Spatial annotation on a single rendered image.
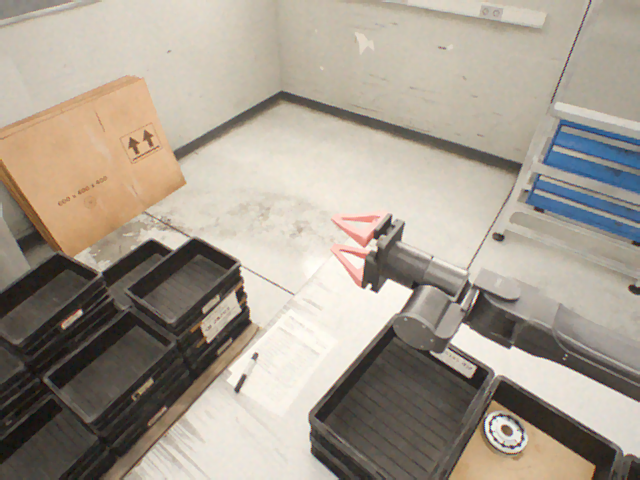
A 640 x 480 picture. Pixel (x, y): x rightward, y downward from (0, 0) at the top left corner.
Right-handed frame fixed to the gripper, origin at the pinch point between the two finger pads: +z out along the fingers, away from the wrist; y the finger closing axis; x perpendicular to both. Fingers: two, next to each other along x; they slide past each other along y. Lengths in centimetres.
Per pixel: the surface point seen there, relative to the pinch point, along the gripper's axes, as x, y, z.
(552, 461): 19, 62, -52
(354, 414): 3, 63, -6
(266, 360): 7, 76, 28
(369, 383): 12, 63, -5
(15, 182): 21, 95, 223
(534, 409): 25, 56, -44
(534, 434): 23, 62, -47
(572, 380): 54, 75, -56
